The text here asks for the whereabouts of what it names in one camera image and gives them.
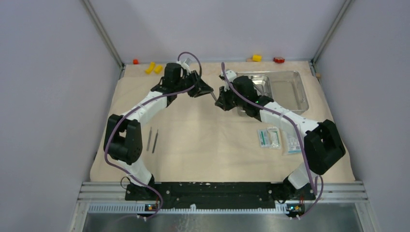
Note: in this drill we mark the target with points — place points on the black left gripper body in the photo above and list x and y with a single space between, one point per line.
188 80

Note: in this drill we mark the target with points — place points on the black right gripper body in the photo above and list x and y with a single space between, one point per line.
235 101

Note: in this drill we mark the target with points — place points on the small steel instrument tray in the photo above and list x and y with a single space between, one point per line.
261 83

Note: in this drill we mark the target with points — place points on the large steel tray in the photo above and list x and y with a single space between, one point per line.
288 90

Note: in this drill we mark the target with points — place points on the beige wrapping cloth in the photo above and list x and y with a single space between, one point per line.
200 142

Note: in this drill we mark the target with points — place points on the teal white sterile packet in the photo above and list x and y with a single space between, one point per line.
264 139

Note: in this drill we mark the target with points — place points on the blue white sterile pouch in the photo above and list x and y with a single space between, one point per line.
290 143

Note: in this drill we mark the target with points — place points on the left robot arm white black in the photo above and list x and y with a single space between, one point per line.
123 143

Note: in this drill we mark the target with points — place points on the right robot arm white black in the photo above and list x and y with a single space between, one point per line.
320 142

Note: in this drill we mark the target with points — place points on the yellow block left two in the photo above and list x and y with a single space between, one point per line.
158 69

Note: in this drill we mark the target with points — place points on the yellow block left one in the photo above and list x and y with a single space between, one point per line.
150 68

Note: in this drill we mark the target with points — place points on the yellow block at back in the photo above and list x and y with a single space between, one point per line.
256 58

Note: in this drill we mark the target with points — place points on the red object at back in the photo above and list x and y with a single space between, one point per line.
278 59

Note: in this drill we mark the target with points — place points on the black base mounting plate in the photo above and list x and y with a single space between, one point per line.
218 195

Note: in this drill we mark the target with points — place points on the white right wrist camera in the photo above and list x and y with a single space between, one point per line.
231 75

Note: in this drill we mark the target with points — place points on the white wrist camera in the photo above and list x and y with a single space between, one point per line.
185 64
231 75

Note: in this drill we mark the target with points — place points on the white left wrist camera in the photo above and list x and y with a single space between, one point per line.
185 64

